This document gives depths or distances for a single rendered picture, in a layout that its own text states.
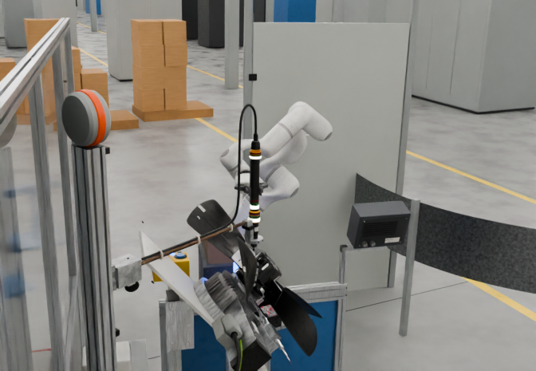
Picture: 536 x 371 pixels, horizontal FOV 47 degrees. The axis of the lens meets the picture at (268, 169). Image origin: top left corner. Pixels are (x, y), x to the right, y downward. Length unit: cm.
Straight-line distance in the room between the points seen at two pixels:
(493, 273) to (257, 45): 203
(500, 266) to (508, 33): 855
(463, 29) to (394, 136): 778
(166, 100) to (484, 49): 564
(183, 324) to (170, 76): 841
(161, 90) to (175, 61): 53
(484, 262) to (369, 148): 117
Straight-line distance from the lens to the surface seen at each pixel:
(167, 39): 1043
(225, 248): 238
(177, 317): 235
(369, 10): 898
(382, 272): 494
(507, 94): 1243
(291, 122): 265
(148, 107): 1052
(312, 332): 227
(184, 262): 280
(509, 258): 393
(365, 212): 295
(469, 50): 1211
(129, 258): 205
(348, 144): 445
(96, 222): 188
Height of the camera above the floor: 226
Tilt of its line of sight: 17 degrees down
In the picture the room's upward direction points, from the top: 1 degrees clockwise
